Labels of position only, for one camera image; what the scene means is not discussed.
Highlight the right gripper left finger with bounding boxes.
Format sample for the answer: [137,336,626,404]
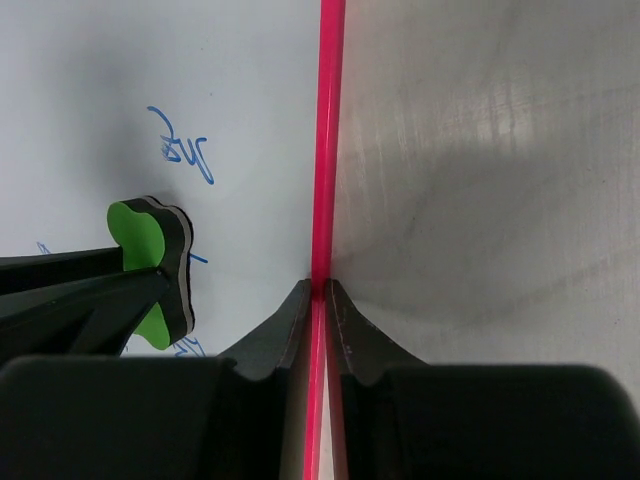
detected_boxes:
[1,280,311,479]

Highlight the pink framed whiteboard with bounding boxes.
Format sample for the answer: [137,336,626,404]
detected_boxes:
[0,0,349,480]

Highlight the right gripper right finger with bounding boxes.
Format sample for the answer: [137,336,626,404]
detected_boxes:
[325,280,639,479]

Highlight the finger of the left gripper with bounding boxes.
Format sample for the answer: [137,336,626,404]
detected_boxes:
[1,269,168,356]
[1,247,123,293]

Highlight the green whiteboard eraser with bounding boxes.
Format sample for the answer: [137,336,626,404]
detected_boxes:
[107,196,195,350]

